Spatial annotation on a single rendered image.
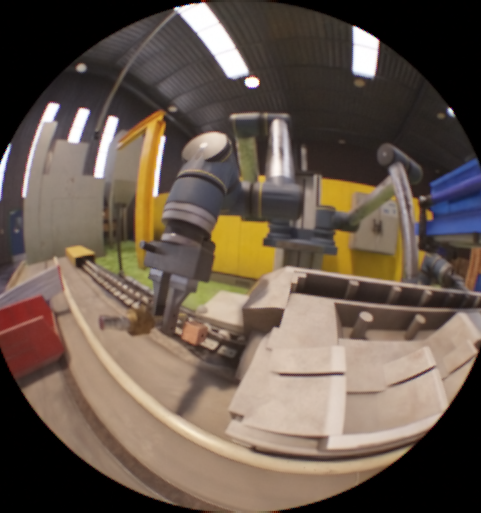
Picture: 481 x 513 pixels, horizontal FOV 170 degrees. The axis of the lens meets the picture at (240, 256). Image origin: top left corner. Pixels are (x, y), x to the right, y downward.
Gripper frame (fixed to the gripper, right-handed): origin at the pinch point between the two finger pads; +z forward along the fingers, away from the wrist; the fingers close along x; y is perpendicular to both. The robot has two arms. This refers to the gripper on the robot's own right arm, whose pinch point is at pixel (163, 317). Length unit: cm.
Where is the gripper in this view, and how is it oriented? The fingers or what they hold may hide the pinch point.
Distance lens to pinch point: 31.0
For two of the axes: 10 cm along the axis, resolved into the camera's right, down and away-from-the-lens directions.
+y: -3.3, -2.6, -9.1
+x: 9.2, 1.3, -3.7
